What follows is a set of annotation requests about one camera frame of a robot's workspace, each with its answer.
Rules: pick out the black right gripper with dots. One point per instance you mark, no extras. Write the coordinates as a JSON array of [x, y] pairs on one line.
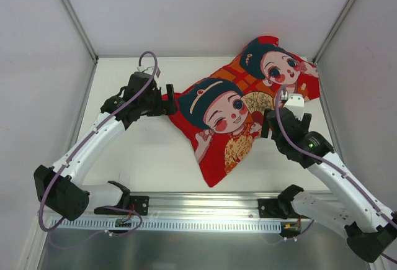
[[277, 125]]

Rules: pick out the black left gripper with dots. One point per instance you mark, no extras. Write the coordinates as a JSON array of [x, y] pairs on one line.
[[159, 102]]

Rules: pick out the red cartoon pillowcase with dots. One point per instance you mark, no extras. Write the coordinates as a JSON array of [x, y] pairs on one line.
[[223, 113]]

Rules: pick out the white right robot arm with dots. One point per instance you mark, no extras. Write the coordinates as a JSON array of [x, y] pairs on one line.
[[367, 225]]

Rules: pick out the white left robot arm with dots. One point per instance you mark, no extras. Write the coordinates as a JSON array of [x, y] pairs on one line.
[[61, 188]]

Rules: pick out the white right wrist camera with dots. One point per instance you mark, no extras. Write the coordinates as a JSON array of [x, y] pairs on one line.
[[295, 103]]

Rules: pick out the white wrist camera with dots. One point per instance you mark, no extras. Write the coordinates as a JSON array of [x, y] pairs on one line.
[[150, 70], [295, 103]]

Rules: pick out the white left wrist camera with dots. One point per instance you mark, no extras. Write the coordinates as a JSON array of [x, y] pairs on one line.
[[150, 70]]

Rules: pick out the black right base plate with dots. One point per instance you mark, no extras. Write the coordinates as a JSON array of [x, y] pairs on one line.
[[269, 208]]

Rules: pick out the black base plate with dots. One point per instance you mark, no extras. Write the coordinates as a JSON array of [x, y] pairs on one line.
[[269, 208], [135, 203]]

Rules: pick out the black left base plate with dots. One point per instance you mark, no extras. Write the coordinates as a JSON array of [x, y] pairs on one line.
[[135, 203]]

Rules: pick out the aluminium mounting rail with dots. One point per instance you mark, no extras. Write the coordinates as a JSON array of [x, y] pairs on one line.
[[161, 204]]

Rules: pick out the white slotted cable duct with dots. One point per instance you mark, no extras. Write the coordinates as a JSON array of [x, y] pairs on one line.
[[174, 225]]

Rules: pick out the left aluminium frame post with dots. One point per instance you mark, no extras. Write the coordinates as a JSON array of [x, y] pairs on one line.
[[68, 7]]

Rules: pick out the aluminium frame post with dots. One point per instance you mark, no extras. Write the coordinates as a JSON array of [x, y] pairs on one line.
[[333, 30], [68, 7]]

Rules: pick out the right aluminium frame post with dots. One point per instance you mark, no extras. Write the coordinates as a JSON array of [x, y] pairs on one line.
[[333, 30]]

